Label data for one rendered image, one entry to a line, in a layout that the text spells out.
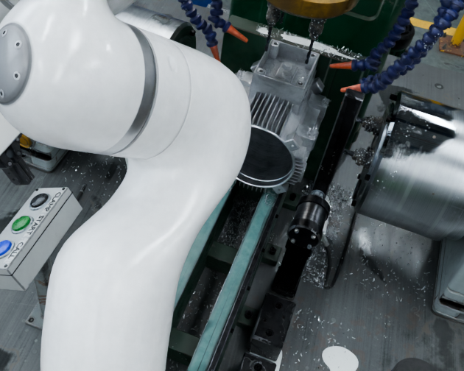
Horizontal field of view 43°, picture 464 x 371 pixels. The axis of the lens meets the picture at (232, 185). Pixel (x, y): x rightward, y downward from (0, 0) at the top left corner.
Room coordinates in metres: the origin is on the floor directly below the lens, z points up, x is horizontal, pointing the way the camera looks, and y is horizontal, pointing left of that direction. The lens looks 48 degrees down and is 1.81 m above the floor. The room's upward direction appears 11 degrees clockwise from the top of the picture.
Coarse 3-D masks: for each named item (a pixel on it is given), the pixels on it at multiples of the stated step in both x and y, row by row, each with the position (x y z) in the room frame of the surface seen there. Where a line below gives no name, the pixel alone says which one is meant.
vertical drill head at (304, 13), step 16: (272, 0) 0.85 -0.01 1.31; (288, 0) 0.84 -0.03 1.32; (304, 0) 0.84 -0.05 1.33; (320, 0) 0.84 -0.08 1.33; (336, 0) 0.85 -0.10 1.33; (352, 0) 0.87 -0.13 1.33; (272, 16) 0.87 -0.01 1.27; (304, 16) 0.84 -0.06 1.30; (320, 16) 0.84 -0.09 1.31; (336, 16) 0.86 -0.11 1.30; (320, 32) 0.86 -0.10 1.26
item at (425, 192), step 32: (416, 96) 0.88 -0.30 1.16; (384, 128) 0.81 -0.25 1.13; (416, 128) 0.79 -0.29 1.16; (448, 128) 0.80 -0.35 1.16; (384, 160) 0.74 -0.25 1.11; (416, 160) 0.75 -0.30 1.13; (448, 160) 0.75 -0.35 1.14; (384, 192) 0.72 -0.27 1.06; (416, 192) 0.71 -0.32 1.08; (448, 192) 0.71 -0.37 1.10; (416, 224) 0.70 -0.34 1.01; (448, 224) 0.69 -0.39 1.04
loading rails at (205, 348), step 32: (256, 192) 0.86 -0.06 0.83; (288, 192) 0.89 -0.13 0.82; (224, 224) 0.78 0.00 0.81; (256, 224) 0.71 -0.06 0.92; (192, 256) 0.61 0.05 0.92; (224, 256) 0.67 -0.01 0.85; (256, 256) 0.63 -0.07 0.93; (192, 288) 0.59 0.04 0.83; (224, 288) 0.55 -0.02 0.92; (224, 320) 0.49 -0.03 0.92; (192, 352) 0.46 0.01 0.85; (224, 352) 0.47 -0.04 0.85
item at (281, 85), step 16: (272, 48) 0.97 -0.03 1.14; (288, 48) 0.98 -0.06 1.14; (272, 64) 0.95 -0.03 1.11; (288, 64) 0.93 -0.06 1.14; (304, 64) 0.97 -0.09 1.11; (256, 80) 0.87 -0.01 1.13; (272, 80) 0.87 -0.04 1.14; (288, 80) 0.90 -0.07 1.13; (304, 80) 0.92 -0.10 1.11; (256, 96) 0.87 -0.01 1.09; (272, 96) 0.87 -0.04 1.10; (288, 96) 0.86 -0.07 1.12; (304, 96) 0.88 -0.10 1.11
